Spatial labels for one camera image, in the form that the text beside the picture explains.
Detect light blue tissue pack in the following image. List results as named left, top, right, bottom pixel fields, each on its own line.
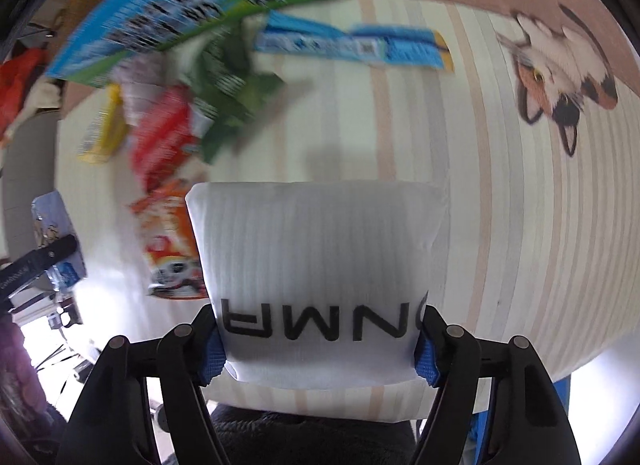
left=32, top=191, right=87, bottom=292

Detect orange snack packet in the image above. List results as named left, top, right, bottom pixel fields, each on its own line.
left=129, top=179, right=207, bottom=300

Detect yellow silver mesh scrubber pack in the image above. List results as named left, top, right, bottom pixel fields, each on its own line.
left=77, top=84, right=129, bottom=164

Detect red snack packet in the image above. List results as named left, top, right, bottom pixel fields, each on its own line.
left=130, top=86, right=213, bottom=193

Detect lilac towel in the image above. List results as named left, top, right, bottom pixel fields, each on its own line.
left=111, top=51, right=165, bottom=127

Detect white cloth with lettering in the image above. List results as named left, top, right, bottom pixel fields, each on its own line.
left=186, top=181, right=447, bottom=390

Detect green snack packet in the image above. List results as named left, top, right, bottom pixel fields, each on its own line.
left=188, top=22, right=284, bottom=164

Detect long blue snack wrapper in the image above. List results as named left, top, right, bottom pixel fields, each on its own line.
left=254, top=12, right=454, bottom=73

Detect red plastic bag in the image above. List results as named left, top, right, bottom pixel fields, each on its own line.
left=1, top=48, right=47, bottom=142

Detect striped mat with cat print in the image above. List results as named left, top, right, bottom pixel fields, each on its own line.
left=50, top=0, right=639, bottom=422

